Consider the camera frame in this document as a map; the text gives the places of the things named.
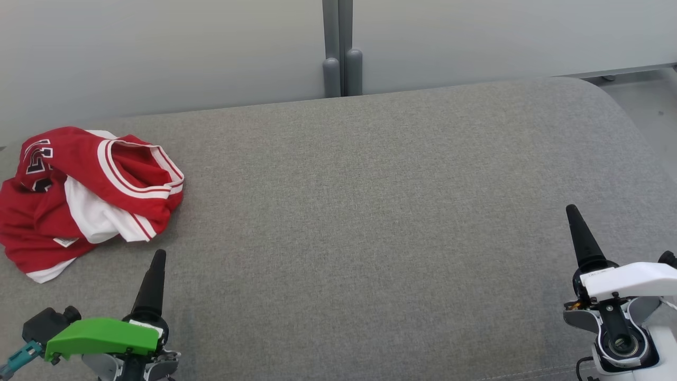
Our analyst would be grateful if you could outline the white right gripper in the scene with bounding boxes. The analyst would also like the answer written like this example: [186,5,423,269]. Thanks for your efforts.
[566,204,677,302]

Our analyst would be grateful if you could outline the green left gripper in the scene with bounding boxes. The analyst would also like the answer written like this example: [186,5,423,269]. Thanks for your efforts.
[45,250,170,365]

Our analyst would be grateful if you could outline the red shorts with white bands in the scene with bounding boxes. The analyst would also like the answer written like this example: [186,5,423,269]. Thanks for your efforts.
[0,222,80,284]

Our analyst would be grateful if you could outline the red basketball jersey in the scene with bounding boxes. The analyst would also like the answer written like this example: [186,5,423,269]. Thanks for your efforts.
[0,126,185,265]

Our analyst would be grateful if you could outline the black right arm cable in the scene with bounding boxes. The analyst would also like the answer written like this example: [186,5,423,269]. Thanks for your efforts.
[574,357,598,381]

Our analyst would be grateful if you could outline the teal left camera cable connector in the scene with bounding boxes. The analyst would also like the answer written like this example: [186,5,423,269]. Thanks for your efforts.
[0,341,44,377]

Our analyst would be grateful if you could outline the grey partition base rail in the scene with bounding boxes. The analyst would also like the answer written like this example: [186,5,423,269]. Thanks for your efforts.
[579,63,677,83]

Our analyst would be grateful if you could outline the grey partition post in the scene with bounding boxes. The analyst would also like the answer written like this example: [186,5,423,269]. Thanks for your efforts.
[323,0,342,99]
[338,0,364,97]

